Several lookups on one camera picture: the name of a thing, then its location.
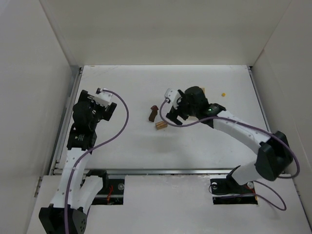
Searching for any aluminium rail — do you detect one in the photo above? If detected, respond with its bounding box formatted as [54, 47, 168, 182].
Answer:
[247, 66, 275, 134]
[53, 168, 285, 175]
[45, 66, 83, 176]

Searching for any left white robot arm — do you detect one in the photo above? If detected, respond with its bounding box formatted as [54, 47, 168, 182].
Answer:
[39, 88, 117, 234]

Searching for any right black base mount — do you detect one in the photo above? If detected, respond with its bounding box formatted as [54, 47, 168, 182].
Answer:
[209, 178, 258, 205]

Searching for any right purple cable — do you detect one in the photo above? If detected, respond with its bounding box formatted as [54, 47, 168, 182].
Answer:
[159, 98, 300, 212]

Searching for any aluminium right rail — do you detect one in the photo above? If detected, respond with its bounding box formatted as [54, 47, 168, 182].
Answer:
[247, 66, 275, 134]

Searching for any dark arch wood block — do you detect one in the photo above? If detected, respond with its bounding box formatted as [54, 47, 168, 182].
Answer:
[148, 110, 158, 122]

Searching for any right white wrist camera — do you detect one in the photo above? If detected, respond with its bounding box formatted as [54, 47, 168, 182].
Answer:
[164, 88, 181, 109]

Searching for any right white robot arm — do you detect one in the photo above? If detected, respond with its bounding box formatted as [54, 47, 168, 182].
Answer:
[164, 86, 294, 195]

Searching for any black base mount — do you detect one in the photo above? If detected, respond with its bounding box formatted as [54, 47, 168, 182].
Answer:
[209, 178, 258, 205]
[80, 169, 125, 205]

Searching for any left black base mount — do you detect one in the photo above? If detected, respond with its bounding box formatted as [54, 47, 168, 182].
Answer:
[80, 169, 125, 205]

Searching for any reddish brown wood block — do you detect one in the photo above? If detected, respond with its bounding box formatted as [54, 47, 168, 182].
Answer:
[151, 105, 159, 111]

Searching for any light striped wood block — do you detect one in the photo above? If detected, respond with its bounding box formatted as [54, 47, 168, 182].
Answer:
[155, 121, 168, 130]

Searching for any aluminium left rail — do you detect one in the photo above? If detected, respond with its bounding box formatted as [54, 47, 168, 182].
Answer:
[45, 66, 83, 176]

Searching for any aluminium front rail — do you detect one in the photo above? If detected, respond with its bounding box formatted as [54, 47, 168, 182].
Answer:
[53, 168, 285, 175]

